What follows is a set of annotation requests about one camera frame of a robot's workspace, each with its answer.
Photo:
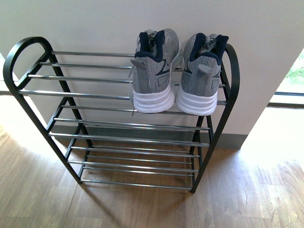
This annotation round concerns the grey knit sneaker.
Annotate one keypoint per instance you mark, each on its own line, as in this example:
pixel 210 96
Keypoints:
pixel 198 90
pixel 157 54

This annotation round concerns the black metal shoe rack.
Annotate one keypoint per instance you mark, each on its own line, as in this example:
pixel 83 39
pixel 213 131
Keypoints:
pixel 80 103

